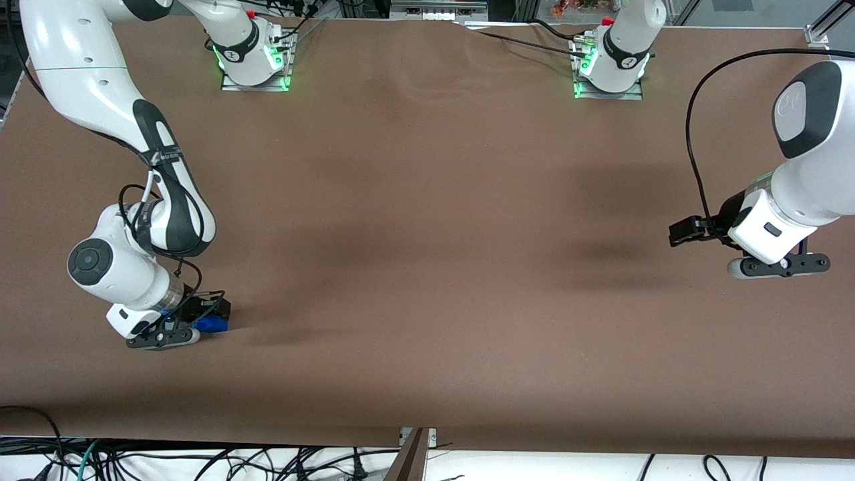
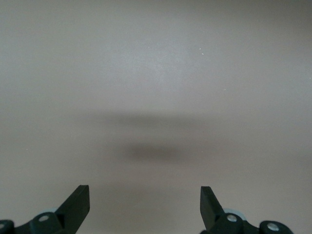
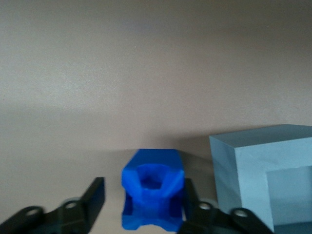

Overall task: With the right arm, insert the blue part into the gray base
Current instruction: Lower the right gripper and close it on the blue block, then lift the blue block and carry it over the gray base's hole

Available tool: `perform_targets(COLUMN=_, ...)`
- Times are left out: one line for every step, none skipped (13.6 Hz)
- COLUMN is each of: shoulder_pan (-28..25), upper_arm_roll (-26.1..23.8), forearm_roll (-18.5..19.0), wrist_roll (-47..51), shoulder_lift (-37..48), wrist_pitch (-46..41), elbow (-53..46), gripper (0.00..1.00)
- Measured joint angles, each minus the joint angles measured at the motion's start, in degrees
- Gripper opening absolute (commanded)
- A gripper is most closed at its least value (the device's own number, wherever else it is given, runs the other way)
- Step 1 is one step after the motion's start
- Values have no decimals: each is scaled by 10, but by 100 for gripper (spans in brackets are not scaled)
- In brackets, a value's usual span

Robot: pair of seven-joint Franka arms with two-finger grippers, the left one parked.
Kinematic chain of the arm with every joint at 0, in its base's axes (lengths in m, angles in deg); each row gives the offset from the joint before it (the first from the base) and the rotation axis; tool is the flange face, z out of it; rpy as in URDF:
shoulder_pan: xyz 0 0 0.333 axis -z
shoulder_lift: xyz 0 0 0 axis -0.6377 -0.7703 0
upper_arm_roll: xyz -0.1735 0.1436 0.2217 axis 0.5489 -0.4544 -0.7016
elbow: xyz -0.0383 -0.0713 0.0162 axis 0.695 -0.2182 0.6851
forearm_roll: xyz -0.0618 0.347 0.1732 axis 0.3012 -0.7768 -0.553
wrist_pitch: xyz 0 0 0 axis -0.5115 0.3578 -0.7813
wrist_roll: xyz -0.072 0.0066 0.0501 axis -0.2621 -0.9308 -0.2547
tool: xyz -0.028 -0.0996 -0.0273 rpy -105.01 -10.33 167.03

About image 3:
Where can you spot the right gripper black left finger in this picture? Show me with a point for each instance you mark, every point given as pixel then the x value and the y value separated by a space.
pixel 80 209

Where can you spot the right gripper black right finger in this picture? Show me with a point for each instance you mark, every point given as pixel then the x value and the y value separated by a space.
pixel 207 214

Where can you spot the blue plastic part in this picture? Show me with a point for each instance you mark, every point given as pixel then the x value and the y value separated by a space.
pixel 152 192

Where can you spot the gray square base block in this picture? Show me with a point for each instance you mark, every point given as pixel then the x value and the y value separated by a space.
pixel 253 170

